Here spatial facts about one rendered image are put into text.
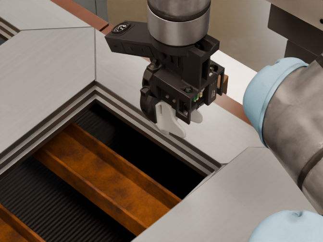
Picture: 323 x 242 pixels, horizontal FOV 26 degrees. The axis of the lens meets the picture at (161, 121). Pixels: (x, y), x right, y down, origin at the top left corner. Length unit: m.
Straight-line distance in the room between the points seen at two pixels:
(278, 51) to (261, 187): 1.46
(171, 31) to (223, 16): 1.75
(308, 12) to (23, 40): 0.48
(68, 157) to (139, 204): 0.16
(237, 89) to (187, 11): 0.59
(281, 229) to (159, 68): 0.44
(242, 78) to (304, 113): 0.80
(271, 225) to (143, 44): 0.43
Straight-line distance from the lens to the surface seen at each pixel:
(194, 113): 0.98
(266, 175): 1.04
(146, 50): 0.89
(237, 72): 1.41
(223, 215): 0.99
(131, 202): 1.20
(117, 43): 0.93
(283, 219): 0.51
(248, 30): 2.51
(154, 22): 0.82
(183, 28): 0.81
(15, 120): 1.12
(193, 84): 0.87
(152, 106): 0.94
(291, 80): 0.62
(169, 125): 0.97
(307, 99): 0.60
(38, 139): 1.12
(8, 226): 1.21
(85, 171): 1.25
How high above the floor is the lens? 1.69
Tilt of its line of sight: 50 degrees down
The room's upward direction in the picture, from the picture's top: straight up
